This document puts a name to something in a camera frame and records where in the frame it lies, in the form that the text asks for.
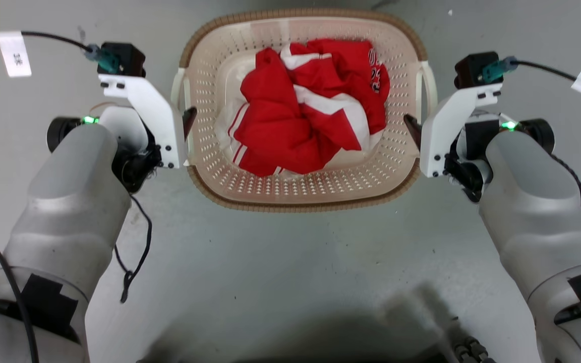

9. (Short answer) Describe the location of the cream laundry basket brown rim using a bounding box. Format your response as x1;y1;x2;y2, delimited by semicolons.
171;8;438;213

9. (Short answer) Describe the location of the black right camera cable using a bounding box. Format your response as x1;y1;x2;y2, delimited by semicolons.
482;56;581;102

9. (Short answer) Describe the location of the red and white garment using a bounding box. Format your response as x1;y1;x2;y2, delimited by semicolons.
215;39;391;177

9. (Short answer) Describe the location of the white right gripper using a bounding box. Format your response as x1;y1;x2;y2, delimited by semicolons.
403;83;503;178

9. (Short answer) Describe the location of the black left camera cable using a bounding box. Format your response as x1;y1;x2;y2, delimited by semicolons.
0;31;121;74

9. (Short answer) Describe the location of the black camera cable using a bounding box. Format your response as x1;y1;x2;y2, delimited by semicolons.
482;56;581;102
0;31;121;74

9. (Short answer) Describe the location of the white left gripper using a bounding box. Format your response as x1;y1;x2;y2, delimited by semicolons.
98;74;198;169

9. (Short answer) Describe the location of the thin black hanging cable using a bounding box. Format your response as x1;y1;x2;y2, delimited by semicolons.
113;194;153;304

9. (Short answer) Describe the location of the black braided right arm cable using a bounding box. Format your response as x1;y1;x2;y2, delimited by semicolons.
550;153;581;208

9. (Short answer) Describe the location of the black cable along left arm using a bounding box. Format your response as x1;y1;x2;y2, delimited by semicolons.
0;221;40;363

